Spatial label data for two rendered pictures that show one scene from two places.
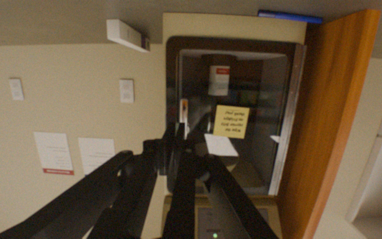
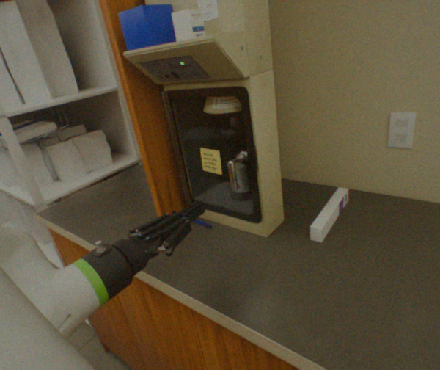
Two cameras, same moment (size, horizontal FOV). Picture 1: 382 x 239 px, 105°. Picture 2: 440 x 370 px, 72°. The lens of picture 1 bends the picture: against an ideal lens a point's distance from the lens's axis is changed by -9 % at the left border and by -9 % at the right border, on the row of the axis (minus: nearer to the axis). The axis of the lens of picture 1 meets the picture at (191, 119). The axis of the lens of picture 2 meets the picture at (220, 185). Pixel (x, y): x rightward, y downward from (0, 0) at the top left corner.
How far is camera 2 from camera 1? 0.70 m
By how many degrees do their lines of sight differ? 58
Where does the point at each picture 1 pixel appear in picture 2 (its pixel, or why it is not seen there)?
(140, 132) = (385, 59)
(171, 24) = (260, 229)
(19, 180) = not seen: outside the picture
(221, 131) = (215, 154)
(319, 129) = (159, 156)
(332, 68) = (168, 192)
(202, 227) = (196, 67)
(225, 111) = (215, 169)
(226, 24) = (229, 222)
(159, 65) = (347, 161)
